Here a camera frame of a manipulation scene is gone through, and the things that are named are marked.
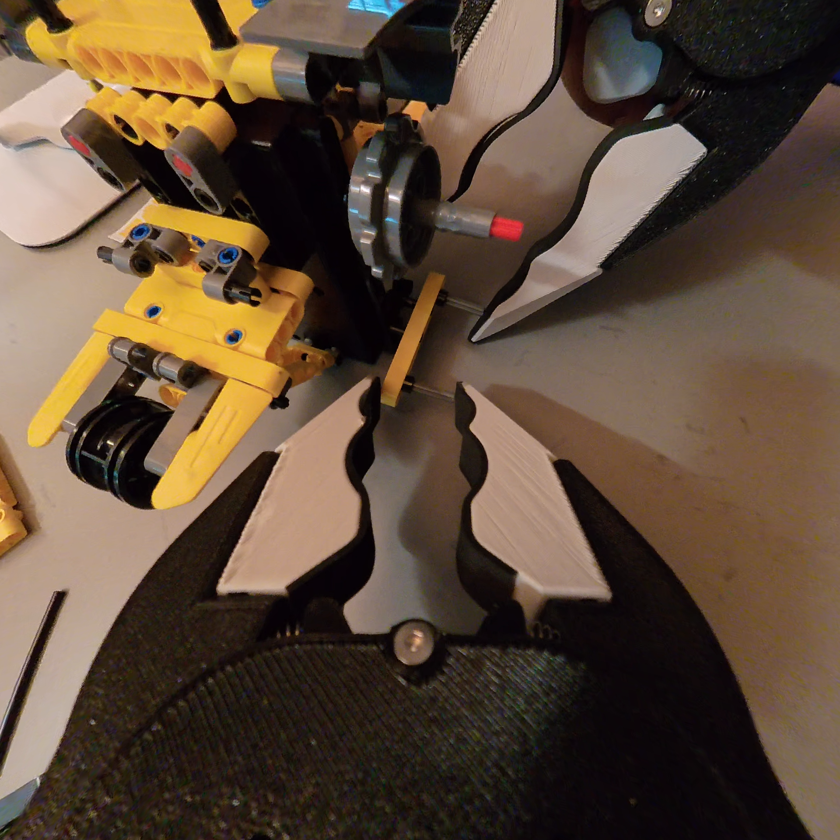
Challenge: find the thin black toy axle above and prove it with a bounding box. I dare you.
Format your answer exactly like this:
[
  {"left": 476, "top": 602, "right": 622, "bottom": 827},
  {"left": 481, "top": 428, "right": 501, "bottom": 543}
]
[{"left": 0, "top": 589, "right": 68, "bottom": 757}]

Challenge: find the small yellow toy piece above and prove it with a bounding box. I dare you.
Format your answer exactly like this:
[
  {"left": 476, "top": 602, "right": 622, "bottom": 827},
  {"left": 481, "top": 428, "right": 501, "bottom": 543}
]
[{"left": 0, "top": 449, "right": 28, "bottom": 559}]

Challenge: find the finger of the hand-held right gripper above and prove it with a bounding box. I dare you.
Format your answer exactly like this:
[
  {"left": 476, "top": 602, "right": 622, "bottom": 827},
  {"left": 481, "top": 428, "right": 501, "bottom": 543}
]
[
  {"left": 469, "top": 120, "right": 708, "bottom": 344},
  {"left": 420, "top": 0, "right": 567, "bottom": 204}
]

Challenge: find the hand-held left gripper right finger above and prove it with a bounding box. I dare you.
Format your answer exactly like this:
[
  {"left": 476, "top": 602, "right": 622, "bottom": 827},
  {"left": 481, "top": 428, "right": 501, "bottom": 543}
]
[{"left": 454, "top": 382, "right": 613, "bottom": 622}]

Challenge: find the printed instruction sheet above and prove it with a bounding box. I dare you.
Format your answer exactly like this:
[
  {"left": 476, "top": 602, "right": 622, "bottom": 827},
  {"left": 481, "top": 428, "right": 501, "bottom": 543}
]
[{"left": 105, "top": 209, "right": 153, "bottom": 242}]

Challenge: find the yellow perforated toy beam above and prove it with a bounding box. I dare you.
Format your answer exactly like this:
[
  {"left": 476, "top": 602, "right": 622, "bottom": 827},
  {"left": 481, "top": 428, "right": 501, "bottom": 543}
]
[{"left": 382, "top": 271, "right": 447, "bottom": 406}]

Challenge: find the yellow and black toy model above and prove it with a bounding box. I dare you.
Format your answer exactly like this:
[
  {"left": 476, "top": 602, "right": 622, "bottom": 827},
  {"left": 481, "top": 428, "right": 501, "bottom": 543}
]
[{"left": 0, "top": 0, "right": 526, "bottom": 513}]

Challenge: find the white mat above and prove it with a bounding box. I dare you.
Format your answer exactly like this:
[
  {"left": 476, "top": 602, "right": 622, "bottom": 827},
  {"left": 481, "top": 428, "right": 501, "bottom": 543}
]
[{"left": 0, "top": 69, "right": 142, "bottom": 249}]

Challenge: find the person's right hand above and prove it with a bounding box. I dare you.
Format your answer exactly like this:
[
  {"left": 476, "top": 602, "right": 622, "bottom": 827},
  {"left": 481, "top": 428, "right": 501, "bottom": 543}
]
[{"left": 562, "top": 26, "right": 660, "bottom": 130}]

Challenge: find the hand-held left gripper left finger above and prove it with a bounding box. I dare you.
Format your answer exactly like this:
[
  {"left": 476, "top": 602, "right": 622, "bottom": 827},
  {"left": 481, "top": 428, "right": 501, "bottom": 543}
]
[{"left": 217, "top": 376, "right": 383, "bottom": 599}]

